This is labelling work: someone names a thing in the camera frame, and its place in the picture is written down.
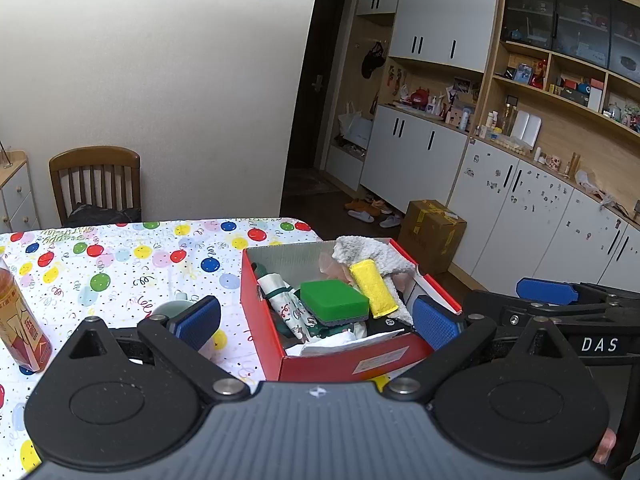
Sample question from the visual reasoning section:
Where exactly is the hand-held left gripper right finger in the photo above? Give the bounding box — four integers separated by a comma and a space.
382, 294, 583, 406

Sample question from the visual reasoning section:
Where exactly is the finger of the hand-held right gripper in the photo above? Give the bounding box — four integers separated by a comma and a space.
462, 290, 558, 333
516, 276, 640, 308

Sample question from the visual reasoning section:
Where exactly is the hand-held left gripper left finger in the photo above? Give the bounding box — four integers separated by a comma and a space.
65, 294, 252, 405

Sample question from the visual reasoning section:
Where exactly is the black soft cap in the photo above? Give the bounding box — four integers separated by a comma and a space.
365, 317, 416, 339

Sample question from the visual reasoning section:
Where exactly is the red shoe box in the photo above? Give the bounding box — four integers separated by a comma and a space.
240, 238, 463, 383

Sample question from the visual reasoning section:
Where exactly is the yellow sponge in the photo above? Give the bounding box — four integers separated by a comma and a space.
348, 258, 399, 319

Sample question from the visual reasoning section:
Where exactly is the grey white towel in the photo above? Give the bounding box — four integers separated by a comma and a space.
332, 235, 418, 326

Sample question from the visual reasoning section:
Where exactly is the green sponge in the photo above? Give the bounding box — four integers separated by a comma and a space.
299, 280, 370, 326

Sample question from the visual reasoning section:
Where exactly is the pink bath pouf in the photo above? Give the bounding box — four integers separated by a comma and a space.
319, 252, 416, 282

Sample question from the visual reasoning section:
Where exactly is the person's right hand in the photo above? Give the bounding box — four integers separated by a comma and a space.
591, 427, 617, 466

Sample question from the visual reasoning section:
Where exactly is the pale green cup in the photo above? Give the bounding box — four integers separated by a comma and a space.
150, 300, 221, 361

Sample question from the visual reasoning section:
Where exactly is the cardboard box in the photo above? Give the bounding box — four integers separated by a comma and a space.
398, 199, 467, 275

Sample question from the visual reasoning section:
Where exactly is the dark cushion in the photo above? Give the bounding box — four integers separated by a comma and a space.
66, 203, 142, 228

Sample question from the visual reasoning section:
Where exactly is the tea bottle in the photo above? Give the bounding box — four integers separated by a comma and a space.
0, 255, 52, 373

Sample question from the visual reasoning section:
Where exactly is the wooden chair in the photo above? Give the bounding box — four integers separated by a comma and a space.
48, 146, 142, 228

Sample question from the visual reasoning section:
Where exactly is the white shopping bag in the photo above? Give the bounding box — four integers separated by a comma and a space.
338, 101, 375, 147

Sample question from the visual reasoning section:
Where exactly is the white wood-topped side cabinet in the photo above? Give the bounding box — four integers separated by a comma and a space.
0, 150, 41, 235

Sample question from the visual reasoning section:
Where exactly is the dark door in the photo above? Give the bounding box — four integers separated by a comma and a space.
287, 0, 351, 171

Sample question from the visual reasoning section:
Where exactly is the black hanging bag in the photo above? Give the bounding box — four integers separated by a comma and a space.
361, 41, 387, 79

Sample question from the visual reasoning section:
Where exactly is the white and wood wall cabinet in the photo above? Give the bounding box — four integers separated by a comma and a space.
325, 0, 640, 293

